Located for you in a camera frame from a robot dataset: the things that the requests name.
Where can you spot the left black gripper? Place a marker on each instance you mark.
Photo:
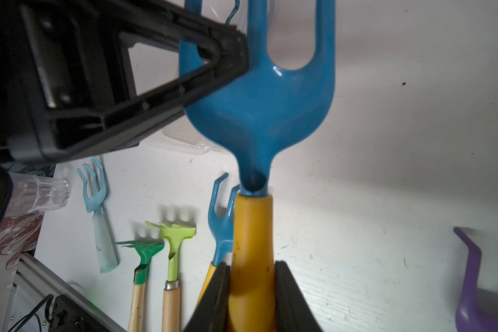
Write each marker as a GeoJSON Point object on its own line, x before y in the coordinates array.
{"type": "Point", "coordinates": [0, 74]}

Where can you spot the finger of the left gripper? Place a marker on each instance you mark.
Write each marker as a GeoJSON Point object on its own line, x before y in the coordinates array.
{"type": "Point", "coordinates": [101, 76]}

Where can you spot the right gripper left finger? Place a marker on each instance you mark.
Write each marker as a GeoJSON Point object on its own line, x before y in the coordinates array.
{"type": "Point", "coordinates": [211, 314]}

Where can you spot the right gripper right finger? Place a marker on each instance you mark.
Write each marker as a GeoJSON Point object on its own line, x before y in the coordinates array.
{"type": "Point", "coordinates": [292, 312]}

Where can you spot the blue fork rake yellow handle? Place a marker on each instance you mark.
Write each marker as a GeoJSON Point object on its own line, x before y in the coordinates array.
{"type": "Point", "coordinates": [222, 229]}

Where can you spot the lime green rake wooden handle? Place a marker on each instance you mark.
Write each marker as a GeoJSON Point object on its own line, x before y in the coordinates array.
{"type": "Point", "coordinates": [175, 234]}

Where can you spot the clear plastic storage box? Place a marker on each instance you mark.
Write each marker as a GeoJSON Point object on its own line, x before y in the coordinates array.
{"type": "Point", "coordinates": [181, 136]}

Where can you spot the clear glass cup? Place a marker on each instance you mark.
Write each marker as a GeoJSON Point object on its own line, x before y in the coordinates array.
{"type": "Point", "coordinates": [31, 193]}

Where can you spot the dark green rake wooden handle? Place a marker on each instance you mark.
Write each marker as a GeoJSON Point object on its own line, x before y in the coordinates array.
{"type": "Point", "coordinates": [146, 250]}

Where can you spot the light blue fork pale handle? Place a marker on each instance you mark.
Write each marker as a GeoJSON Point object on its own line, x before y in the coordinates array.
{"type": "Point", "coordinates": [94, 194]}

